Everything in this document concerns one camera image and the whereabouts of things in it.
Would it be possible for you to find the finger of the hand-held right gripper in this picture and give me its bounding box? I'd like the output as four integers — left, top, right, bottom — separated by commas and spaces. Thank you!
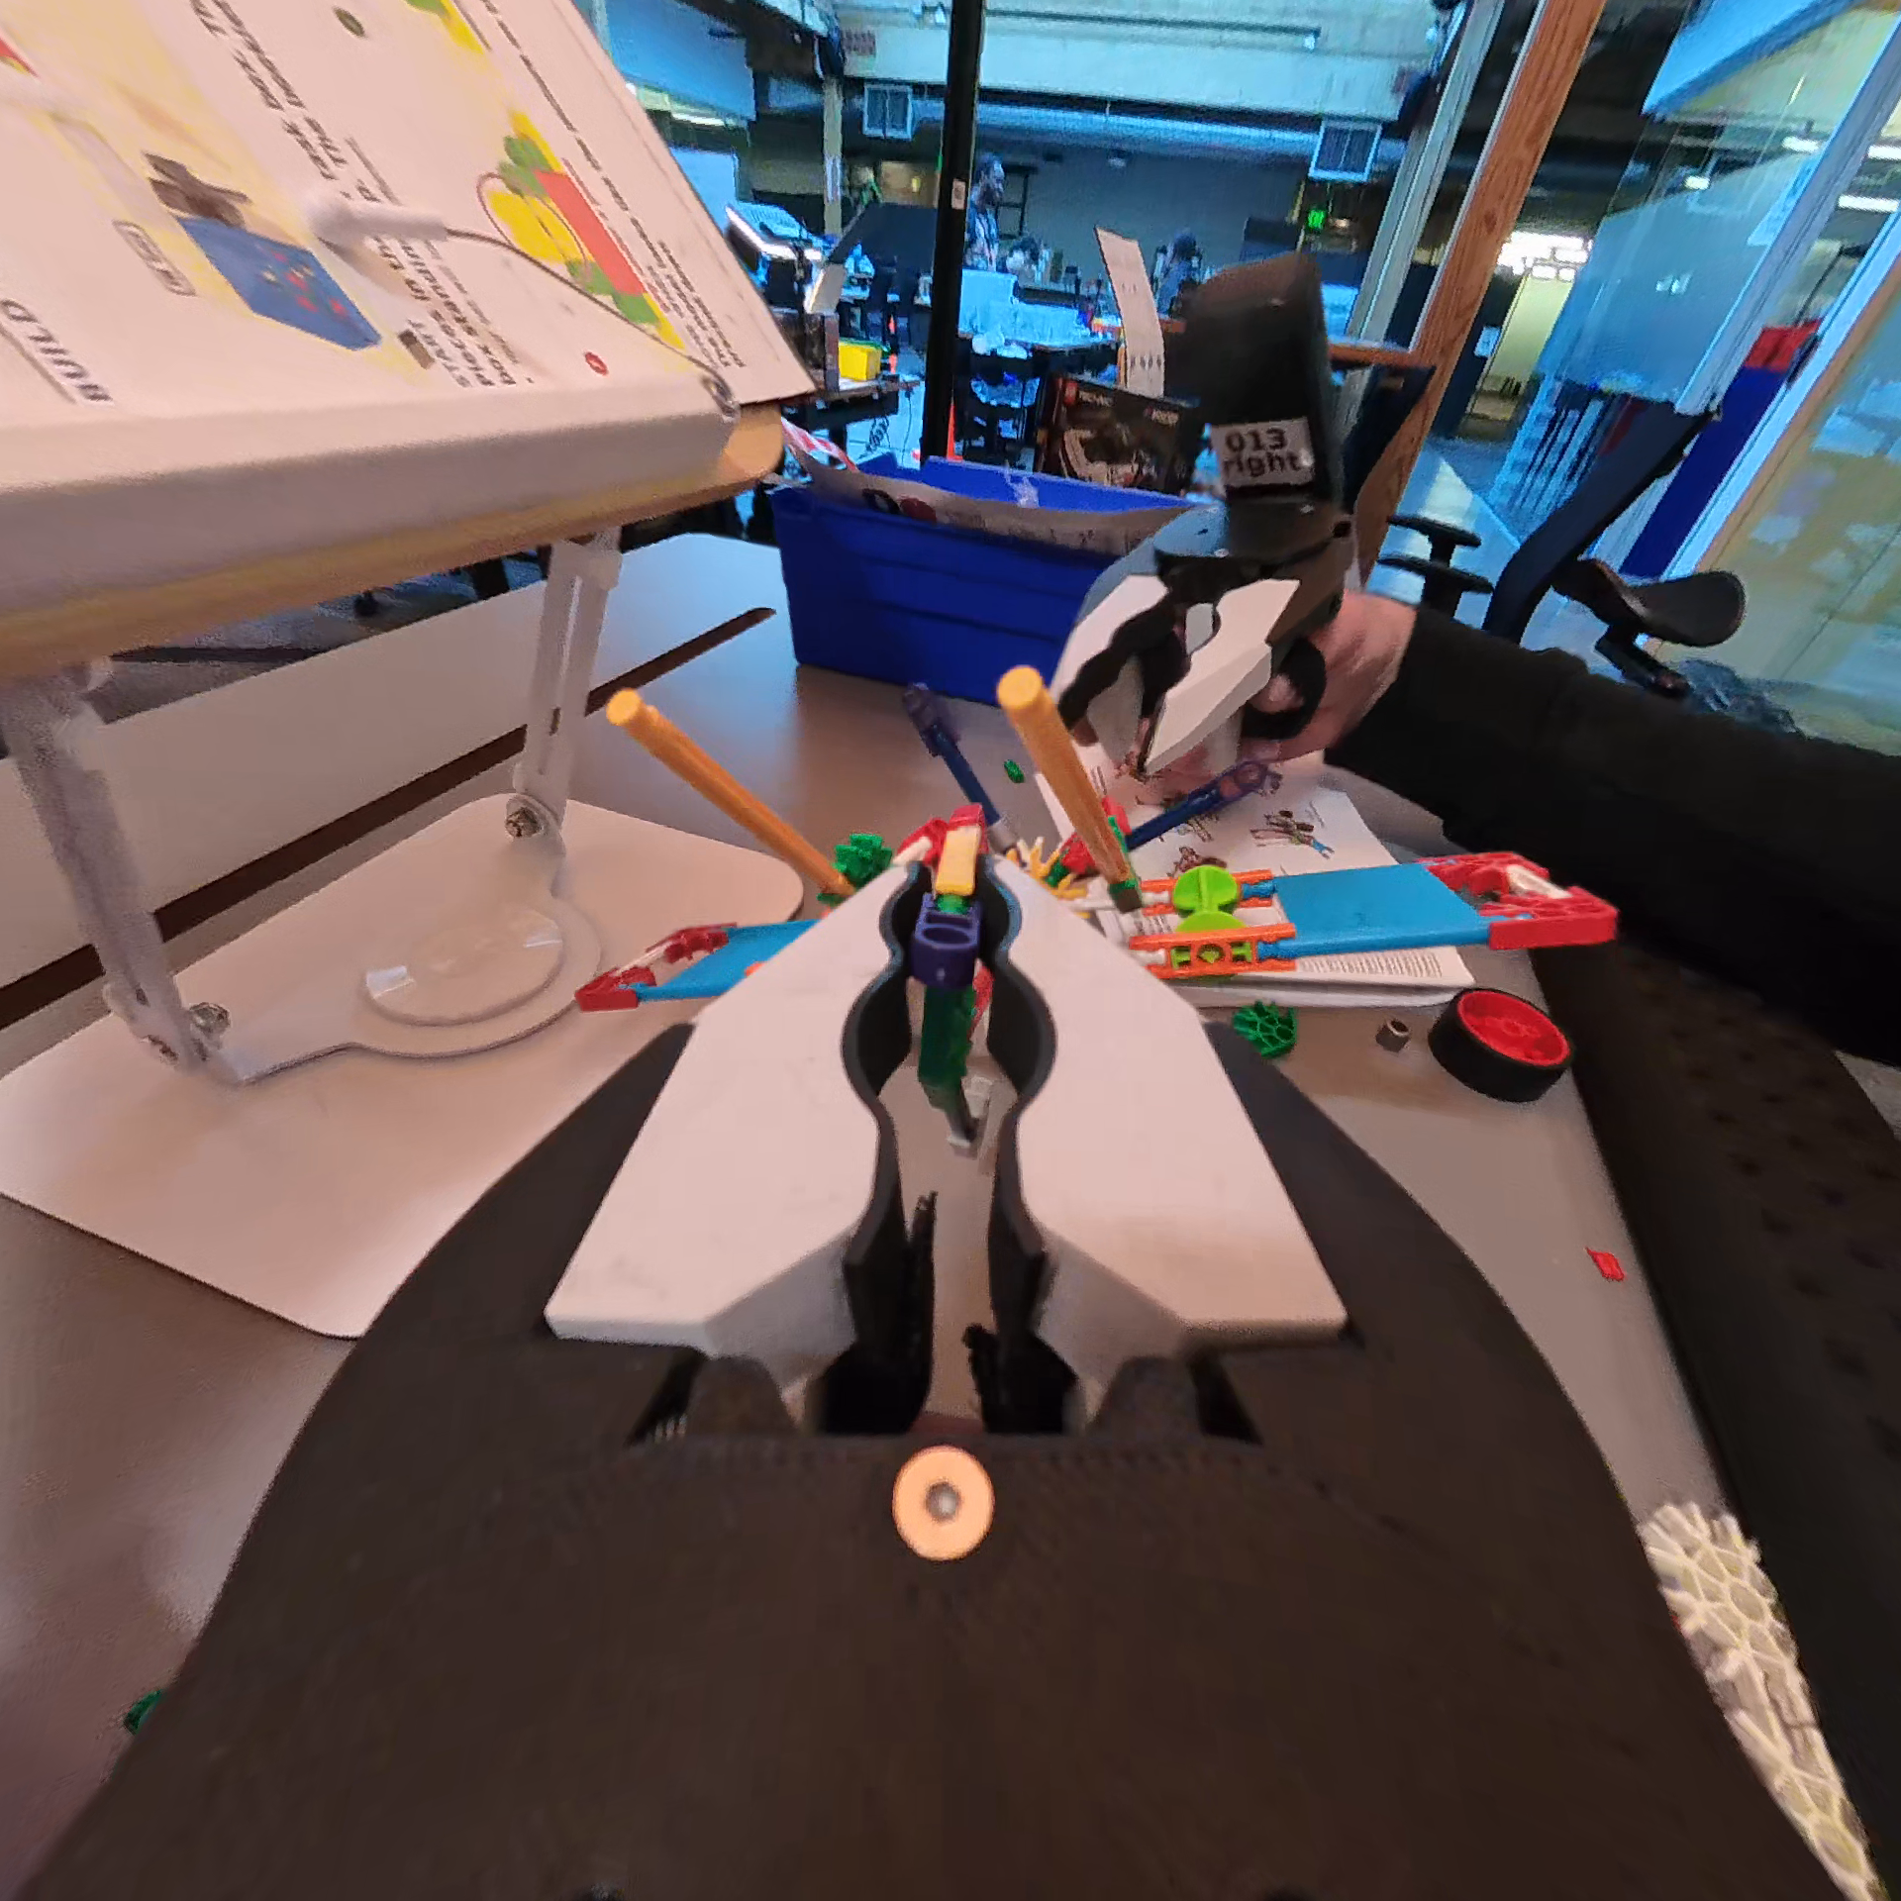
1045, 567, 1196, 748
1142, 577, 1303, 775

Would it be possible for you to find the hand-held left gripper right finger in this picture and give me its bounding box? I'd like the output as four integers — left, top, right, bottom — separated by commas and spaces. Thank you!
978, 856, 1351, 1412

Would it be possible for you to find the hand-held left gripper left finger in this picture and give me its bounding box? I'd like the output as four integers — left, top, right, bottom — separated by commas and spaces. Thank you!
541, 860, 920, 1412

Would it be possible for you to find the purple-ended blue toy rod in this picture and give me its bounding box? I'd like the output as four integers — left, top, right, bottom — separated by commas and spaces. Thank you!
902, 684, 1020, 836
1127, 757, 1284, 853

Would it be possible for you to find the colourful toy construction model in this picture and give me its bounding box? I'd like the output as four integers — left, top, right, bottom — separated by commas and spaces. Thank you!
579, 667, 1620, 1160

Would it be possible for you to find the person's right forearm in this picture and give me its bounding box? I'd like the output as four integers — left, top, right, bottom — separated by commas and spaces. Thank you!
1327, 606, 1901, 1064

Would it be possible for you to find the person's right hand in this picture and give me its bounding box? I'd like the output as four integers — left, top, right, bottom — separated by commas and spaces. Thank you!
1265, 589, 1422, 765

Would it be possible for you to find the printed plastic bag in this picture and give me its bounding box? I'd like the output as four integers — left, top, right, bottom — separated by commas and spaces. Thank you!
782, 419, 1192, 555

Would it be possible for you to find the black toy set box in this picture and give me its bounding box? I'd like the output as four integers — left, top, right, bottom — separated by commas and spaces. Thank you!
1030, 371, 1207, 496

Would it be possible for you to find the folded instruction booklet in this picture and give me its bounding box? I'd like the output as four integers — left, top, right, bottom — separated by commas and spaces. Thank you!
1039, 757, 1473, 997

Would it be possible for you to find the blue plastic bin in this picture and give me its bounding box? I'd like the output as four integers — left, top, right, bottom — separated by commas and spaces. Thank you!
766, 449, 1209, 711

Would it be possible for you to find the black vertical pole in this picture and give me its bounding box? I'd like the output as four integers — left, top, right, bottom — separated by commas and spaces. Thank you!
923, 0, 990, 469

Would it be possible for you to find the red toy wheel black tyre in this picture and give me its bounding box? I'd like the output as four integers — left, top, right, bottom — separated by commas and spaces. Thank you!
1430, 986, 1574, 1103

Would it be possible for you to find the black chair armrest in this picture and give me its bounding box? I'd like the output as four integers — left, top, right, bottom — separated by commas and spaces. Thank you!
1575, 560, 1751, 700

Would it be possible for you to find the white snowflake toy connector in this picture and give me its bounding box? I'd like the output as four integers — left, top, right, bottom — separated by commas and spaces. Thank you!
1693, 1622, 1893, 1901
1636, 1498, 1774, 1650

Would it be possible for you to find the printed instruction sheet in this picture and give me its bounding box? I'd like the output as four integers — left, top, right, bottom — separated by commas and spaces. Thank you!
0, 0, 818, 436

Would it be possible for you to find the white tilted reading stand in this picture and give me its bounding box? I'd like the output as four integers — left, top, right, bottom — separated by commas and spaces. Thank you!
0, 0, 820, 1342

